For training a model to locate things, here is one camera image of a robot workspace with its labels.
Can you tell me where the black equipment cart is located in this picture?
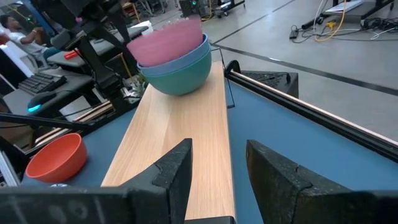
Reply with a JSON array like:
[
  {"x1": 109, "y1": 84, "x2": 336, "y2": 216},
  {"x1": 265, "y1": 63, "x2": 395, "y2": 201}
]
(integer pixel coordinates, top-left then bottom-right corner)
[{"x1": 178, "y1": 0, "x2": 246, "y2": 19}]

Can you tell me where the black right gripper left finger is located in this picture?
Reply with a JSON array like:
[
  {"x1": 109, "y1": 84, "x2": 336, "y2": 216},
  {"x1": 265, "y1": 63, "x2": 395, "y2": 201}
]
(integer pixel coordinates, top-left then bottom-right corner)
[{"x1": 123, "y1": 138, "x2": 194, "y2": 224}]

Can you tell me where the black table frame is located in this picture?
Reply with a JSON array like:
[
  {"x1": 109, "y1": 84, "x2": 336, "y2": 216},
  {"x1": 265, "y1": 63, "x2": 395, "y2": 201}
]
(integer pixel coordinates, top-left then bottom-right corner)
[{"x1": 24, "y1": 68, "x2": 398, "y2": 163}]

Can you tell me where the dark grey desk top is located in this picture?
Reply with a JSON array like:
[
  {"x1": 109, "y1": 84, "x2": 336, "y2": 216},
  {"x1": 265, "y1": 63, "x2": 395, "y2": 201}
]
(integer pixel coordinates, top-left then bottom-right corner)
[{"x1": 0, "y1": 67, "x2": 94, "y2": 125}]

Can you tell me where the blue plastic bowl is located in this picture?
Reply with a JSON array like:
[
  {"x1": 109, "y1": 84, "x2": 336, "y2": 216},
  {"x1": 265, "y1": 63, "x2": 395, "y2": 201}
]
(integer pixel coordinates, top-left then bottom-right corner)
[{"x1": 136, "y1": 33, "x2": 210, "y2": 77}]

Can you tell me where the red marker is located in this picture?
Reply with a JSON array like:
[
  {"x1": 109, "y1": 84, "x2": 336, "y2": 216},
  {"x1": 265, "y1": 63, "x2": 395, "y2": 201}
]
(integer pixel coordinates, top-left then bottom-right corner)
[{"x1": 63, "y1": 49, "x2": 81, "y2": 60}]

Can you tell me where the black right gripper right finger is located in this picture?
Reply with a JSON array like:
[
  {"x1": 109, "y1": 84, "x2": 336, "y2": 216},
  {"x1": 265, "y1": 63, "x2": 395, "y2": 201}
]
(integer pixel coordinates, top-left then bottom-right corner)
[{"x1": 245, "y1": 139, "x2": 343, "y2": 224}]

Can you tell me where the black computer mouse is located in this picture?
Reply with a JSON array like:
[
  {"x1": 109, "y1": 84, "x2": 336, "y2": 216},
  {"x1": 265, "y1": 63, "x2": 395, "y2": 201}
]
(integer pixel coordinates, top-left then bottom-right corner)
[{"x1": 26, "y1": 91, "x2": 58, "y2": 113}]

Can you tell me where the yellow floor cable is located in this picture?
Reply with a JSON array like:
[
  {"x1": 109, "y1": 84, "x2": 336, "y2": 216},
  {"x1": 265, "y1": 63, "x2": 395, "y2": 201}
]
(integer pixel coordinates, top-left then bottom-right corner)
[{"x1": 313, "y1": 0, "x2": 348, "y2": 43}]

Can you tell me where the person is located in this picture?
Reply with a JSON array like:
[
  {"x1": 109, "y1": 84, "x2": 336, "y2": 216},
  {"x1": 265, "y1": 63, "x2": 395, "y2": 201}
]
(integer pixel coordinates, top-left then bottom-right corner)
[{"x1": 0, "y1": 14, "x2": 60, "y2": 68}]

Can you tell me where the black keyboard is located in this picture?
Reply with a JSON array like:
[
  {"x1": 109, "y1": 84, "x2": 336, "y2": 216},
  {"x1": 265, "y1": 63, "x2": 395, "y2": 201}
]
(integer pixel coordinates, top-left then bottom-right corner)
[{"x1": 17, "y1": 72, "x2": 68, "y2": 96}]

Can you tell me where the black curved bracket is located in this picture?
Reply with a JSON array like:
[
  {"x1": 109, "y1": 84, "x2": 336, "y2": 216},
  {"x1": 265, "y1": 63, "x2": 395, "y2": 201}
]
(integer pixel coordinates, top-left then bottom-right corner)
[{"x1": 224, "y1": 59, "x2": 242, "y2": 78}]

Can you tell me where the wooden shelf with black frame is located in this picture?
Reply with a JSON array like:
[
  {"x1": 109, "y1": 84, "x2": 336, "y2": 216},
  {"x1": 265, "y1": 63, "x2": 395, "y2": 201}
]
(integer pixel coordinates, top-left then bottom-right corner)
[{"x1": 101, "y1": 46, "x2": 238, "y2": 224}]

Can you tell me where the pink plastic bowl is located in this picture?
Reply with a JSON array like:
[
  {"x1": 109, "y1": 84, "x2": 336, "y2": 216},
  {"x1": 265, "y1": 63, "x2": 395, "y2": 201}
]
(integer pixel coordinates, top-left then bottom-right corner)
[{"x1": 126, "y1": 17, "x2": 205, "y2": 68}]

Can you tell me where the green plastic bowl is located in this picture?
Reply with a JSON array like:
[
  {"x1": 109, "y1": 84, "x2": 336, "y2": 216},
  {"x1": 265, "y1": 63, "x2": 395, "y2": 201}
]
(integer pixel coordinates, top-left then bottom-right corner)
[{"x1": 140, "y1": 48, "x2": 213, "y2": 96}]

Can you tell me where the grey equipment platform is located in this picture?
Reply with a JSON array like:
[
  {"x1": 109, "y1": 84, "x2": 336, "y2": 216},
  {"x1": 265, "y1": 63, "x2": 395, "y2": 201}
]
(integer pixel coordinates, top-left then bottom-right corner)
[{"x1": 323, "y1": 0, "x2": 396, "y2": 20}]

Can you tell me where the orange plastic bowl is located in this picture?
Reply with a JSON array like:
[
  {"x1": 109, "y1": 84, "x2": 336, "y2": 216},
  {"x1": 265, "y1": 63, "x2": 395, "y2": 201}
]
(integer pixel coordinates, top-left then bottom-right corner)
[{"x1": 24, "y1": 133, "x2": 88, "y2": 184}]

